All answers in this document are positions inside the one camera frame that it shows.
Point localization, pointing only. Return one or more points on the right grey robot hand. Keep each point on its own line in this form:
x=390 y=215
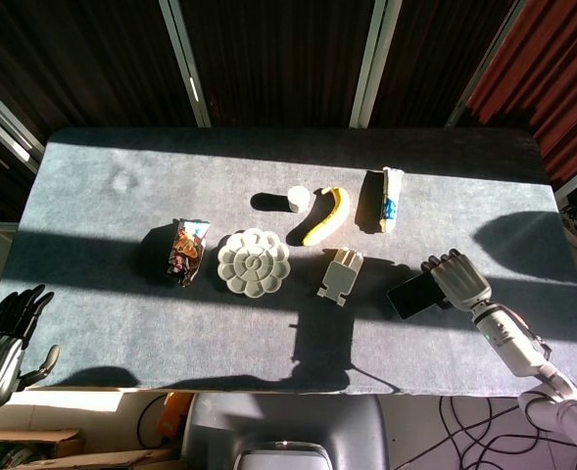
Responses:
x=462 y=281

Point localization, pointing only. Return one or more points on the orange box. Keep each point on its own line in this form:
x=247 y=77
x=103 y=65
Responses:
x=176 y=421

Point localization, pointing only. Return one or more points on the small white jar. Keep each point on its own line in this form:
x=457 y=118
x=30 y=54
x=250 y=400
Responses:
x=299 y=198

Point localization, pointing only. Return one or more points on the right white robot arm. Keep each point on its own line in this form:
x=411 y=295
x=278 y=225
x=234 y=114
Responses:
x=508 y=338

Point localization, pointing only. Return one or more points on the white blue toothpaste tube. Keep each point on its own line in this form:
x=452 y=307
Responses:
x=392 y=201

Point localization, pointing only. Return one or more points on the blue-grey table cloth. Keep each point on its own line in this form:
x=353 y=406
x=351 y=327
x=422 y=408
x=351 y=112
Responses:
x=121 y=323

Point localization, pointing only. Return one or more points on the flat brown cardboard sheet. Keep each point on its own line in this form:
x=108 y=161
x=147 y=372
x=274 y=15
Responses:
x=102 y=460

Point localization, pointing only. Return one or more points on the dark brown curtain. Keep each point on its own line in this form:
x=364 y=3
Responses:
x=82 y=63
x=430 y=59
x=278 y=59

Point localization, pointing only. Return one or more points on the red-orange curtain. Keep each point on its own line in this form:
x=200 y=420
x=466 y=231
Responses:
x=552 y=83

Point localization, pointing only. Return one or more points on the white window frame post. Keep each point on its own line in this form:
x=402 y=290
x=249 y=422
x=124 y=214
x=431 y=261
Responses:
x=370 y=63
x=486 y=63
x=185 y=63
x=4 y=127

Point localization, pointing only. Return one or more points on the yellow banana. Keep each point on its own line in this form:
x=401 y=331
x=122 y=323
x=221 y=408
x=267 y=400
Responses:
x=329 y=220

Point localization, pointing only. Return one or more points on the black smartphone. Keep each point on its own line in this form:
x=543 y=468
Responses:
x=415 y=296

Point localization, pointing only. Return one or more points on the brown cardboard box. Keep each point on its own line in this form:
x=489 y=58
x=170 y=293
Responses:
x=38 y=440

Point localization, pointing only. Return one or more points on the crumpled brown snack bag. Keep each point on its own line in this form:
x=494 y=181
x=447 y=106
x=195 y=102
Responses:
x=187 y=254

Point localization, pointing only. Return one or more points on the white flower paint palette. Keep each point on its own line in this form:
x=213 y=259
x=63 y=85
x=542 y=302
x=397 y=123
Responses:
x=254 y=264

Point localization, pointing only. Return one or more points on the grey robot torso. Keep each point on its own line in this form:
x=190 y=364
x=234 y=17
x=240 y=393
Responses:
x=288 y=426

